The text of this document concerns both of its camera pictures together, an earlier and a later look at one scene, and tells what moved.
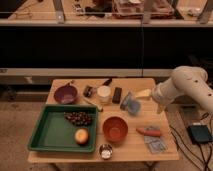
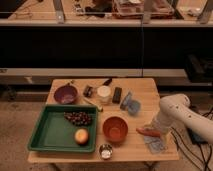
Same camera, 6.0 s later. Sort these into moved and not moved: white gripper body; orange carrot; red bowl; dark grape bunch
Moved: white gripper body
Not moved: red bowl; orange carrot; dark grape bunch
